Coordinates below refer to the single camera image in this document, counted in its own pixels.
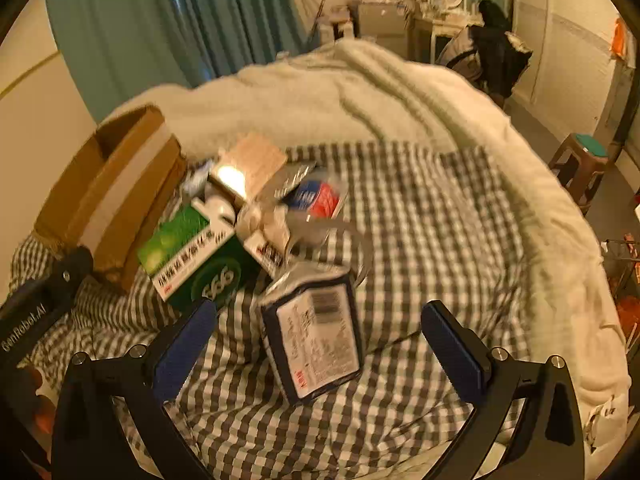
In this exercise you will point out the grey backpack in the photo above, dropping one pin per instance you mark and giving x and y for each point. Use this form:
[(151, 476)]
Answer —
[(460, 55)]

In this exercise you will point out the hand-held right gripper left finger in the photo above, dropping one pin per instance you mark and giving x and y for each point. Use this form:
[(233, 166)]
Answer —
[(182, 355)]

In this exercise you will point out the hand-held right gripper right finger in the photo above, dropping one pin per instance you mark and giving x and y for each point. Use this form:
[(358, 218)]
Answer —
[(457, 355)]

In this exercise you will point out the black clothing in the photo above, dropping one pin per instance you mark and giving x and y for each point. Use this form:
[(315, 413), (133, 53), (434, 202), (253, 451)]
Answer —
[(500, 50)]

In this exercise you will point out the green medicine box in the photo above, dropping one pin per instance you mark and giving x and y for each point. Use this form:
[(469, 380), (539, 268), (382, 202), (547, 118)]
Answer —
[(200, 260)]

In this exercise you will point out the orange wall hanging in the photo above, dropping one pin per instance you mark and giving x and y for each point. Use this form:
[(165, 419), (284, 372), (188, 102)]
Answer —
[(619, 37)]

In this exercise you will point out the silver blister pack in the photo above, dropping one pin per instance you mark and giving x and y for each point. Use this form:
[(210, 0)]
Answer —
[(292, 177)]

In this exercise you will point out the small white printed box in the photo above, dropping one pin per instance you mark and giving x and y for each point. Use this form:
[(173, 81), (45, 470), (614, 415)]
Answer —
[(265, 255)]

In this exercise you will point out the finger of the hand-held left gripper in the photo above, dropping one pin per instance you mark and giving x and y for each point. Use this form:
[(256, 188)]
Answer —
[(75, 267)]

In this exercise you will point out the white dressing table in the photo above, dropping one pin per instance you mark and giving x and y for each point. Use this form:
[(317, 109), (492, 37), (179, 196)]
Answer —
[(440, 25)]

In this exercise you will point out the grey small fridge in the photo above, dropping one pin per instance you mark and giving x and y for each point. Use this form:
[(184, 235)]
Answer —
[(385, 20)]

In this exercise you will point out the brown cardboard box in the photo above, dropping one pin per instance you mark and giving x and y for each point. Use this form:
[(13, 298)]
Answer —
[(255, 160), (115, 195)]

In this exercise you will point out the white plastic bottle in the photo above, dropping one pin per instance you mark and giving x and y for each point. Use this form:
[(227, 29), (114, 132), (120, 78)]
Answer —
[(216, 208)]

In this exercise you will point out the grey white checked cloth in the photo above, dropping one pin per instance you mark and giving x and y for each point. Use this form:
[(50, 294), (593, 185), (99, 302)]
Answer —
[(425, 240)]

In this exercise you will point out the red blue packet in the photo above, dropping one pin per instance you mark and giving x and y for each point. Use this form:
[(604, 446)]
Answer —
[(315, 197)]

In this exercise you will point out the white knitted blanket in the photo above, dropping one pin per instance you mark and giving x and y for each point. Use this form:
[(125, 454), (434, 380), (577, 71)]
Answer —
[(380, 100)]

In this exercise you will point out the navy packet with white label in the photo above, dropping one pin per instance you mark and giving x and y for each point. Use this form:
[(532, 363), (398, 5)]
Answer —
[(310, 340)]

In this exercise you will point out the wooden stool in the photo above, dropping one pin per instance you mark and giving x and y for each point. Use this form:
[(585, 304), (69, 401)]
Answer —
[(580, 165)]

